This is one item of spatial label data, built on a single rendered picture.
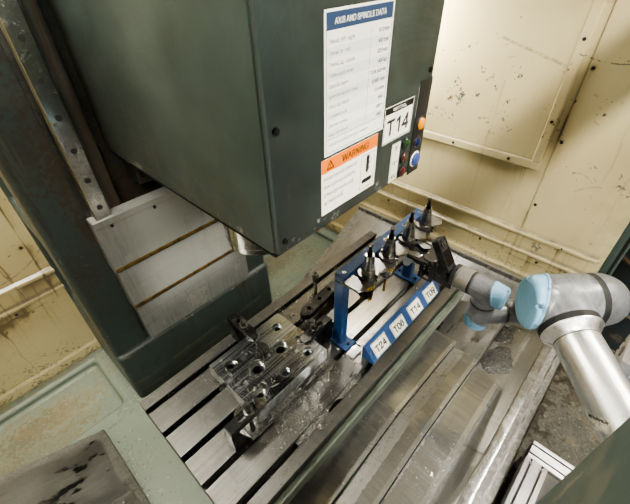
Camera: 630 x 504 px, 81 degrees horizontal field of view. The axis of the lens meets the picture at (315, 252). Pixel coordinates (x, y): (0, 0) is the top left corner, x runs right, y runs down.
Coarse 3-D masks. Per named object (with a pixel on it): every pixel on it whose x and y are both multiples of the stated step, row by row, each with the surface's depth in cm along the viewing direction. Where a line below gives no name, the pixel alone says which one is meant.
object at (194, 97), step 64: (64, 0) 70; (128, 0) 54; (192, 0) 45; (256, 0) 39; (320, 0) 46; (128, 64) 64; (192, 64) 51; (256, 64) 43; (320, 64) 50; (128, 128) 78; (192, 128) 60; (256, 128) 48; (320, 128) 56; (192, 192) 72; (256, 192) 56; (320, 192) 63
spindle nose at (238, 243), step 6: (228, 228) 79; (228, 234) 80; (234, 234) 79; (228, 240) 82; (234, 240) 80; (240, 240) 79; (246, 240) 78; (234, 246) 82; (240, 246) 80; (246, 246) 79; (252, 246) 79; (240, 252) 82; (246, 252) 81; (252, 252) 80; (258, 252) 80; (264, 252) 81
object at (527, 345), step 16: (528, 336) 161; (512, 352) 155; (528, 352) 154; (480, 368) 151; (512, 368) 149; (528, 368) 147; (512, 384) 143; (496, 400) 139; (512, 400) 137; (480, 416) 134; (496, 416) 133; (480, 432) 129; (464, 448) 126; (480, 448) 125; (464, 464) 122; (448, 480) 119; (464, 480) 117; (432, 496) 115; (448, 496) 115
